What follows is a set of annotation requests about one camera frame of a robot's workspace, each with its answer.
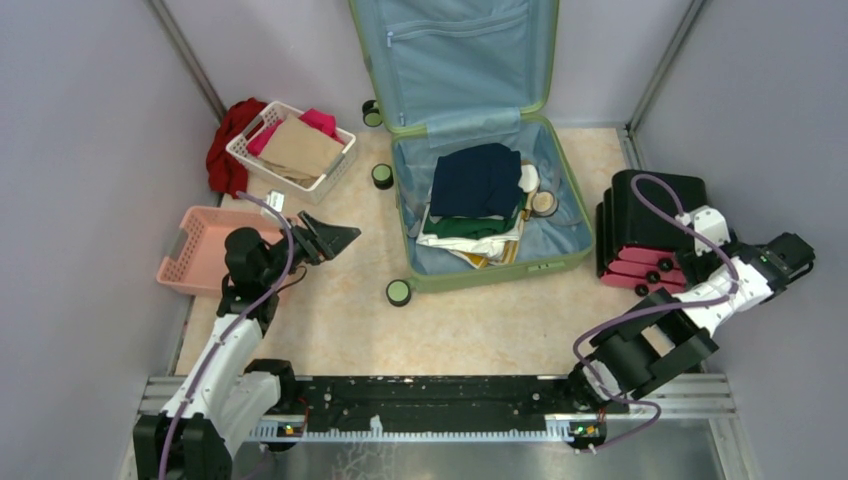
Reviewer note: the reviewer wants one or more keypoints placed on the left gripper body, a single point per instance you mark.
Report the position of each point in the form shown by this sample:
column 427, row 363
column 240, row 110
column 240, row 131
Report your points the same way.
column 308, row 238

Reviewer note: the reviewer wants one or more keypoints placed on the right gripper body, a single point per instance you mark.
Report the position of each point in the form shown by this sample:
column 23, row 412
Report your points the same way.
column 801, row 253

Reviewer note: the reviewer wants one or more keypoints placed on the black and pink storage stack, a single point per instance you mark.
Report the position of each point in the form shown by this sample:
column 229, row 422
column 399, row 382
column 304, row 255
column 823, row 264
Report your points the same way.
column 635, row 247

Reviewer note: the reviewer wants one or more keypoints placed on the green hard-shell suitcase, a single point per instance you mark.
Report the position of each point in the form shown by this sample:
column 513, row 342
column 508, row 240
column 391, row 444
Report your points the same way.
column 449, row 75

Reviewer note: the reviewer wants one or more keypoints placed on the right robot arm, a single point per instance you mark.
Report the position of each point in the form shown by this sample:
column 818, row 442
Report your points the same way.
column 667, row 334

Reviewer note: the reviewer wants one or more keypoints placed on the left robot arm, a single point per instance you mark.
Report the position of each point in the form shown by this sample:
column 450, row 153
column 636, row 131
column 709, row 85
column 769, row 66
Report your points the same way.
column 199, row 430

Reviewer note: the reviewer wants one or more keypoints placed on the white plastic basket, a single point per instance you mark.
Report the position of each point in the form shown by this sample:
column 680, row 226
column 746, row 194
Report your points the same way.
column 318, row 191

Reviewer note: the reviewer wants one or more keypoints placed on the tan folded cloth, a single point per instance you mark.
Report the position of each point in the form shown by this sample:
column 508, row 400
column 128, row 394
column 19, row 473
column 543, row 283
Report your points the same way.
column 301, row 167

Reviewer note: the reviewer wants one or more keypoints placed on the red cloth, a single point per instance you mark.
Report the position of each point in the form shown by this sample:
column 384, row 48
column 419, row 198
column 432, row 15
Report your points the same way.
column 226, row 175

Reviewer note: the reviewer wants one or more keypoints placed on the pink plastic basket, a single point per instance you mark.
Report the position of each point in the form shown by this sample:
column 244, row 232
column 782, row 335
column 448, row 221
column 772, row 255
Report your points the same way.
column 195, row 265

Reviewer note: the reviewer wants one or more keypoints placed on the magenta cloth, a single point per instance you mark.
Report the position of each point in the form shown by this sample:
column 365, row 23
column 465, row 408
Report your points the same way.
column 318, row 122

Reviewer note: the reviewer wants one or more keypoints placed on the green folded garment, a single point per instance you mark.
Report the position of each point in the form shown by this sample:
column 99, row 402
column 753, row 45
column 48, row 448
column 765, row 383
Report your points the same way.
column 459, row 227

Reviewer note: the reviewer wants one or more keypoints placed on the white folded garment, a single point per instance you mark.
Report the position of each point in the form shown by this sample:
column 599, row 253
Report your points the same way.
column 483, row 247

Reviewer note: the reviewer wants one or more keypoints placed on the navy blue folded garment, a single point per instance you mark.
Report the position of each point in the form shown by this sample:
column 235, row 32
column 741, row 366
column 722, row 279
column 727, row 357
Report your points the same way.
column 475, row 182

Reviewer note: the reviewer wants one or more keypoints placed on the yellow patterned garment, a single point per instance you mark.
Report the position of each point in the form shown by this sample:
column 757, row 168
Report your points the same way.
column 506, row 256

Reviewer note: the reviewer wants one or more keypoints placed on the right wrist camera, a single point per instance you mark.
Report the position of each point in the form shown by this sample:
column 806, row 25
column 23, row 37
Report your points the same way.
column 708, row 228

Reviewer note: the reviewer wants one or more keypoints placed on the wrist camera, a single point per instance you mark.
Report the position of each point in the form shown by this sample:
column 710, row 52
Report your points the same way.
column 275, row 200
column 708, row 228

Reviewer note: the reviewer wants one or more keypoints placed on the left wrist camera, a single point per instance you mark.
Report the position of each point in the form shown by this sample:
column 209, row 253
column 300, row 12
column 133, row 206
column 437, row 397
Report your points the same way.
column 275, row 200

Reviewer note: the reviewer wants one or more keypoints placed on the right aluminium corner post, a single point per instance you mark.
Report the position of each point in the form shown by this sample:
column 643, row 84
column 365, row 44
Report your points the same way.
column 672, row 51

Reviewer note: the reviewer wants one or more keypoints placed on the aluminium corner post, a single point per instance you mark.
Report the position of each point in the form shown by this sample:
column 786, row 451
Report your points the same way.
column 672, row 51
column 184, row 50

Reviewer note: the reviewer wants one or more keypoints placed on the left aluminium corner post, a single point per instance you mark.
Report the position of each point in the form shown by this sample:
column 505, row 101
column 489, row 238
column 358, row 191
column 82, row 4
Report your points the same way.
column 184, row 50

